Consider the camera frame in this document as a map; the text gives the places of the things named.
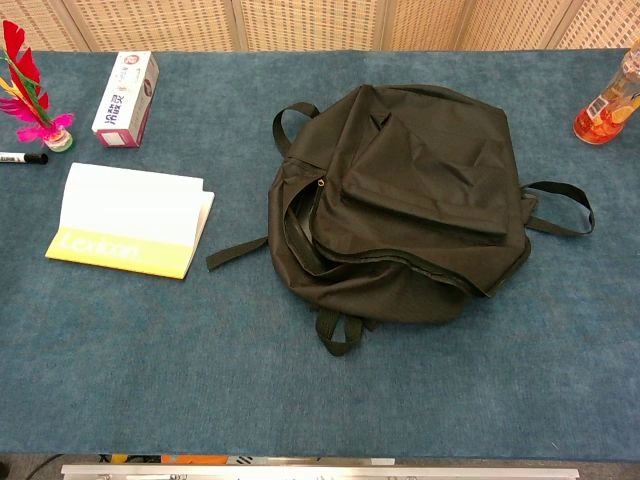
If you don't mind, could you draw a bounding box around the black fabric backpack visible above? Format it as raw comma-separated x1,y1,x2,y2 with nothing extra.
206,83,596,357

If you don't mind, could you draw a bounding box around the white and yellow book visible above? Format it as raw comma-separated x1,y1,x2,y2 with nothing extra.
44,162,216,280

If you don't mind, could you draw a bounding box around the woven rattan folding screen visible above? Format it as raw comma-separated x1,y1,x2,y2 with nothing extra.
0,0,640,53

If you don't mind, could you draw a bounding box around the white pink toothpaste box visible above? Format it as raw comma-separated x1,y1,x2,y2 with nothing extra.
91,50,161,149

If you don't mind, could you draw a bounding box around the orange black printed strip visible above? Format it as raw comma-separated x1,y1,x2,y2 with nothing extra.
98,453,396,467

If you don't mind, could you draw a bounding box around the black marker pen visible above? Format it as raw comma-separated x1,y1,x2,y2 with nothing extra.
0,151,50,167

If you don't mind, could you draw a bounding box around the orange drink bottle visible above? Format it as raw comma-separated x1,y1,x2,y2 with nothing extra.
573,37,640,146

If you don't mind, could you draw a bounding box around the red pink feather shuttlecock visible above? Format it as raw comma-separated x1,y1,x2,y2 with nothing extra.
0,19,76,153

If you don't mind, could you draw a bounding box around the aluminium profile rail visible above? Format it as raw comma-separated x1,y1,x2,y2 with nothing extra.
60,463,581,480

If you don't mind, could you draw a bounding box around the black floor cable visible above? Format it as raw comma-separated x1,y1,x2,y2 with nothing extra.
24,453,66,480

